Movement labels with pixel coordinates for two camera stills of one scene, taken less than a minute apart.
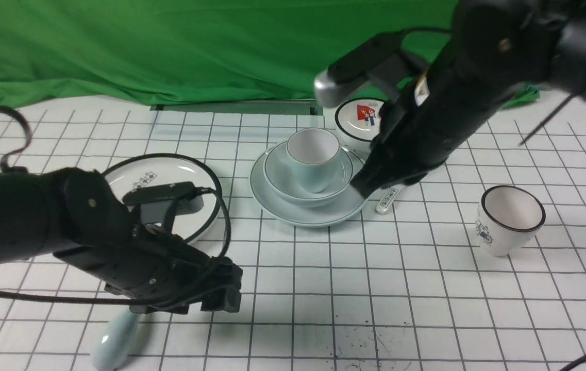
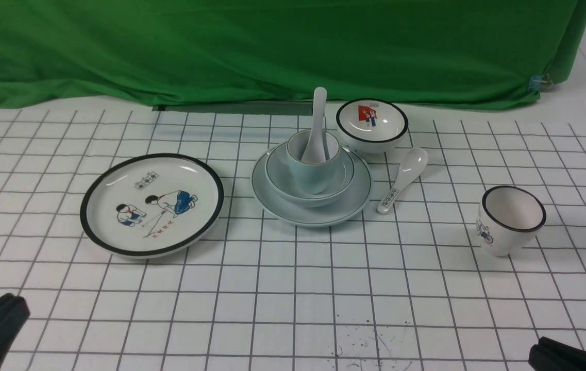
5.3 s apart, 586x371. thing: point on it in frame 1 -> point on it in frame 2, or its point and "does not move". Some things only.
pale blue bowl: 282,176 does not move
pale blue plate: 344,206 does not move
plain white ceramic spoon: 117,340 -> 314,151
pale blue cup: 314,153 does not move
